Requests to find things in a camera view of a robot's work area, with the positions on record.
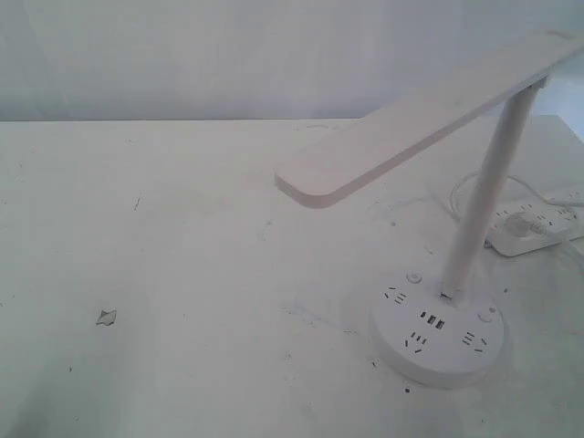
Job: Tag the white power strip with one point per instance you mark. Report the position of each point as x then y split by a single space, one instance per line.
525 225

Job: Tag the white desk lamp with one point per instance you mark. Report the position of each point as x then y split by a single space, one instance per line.
439 328

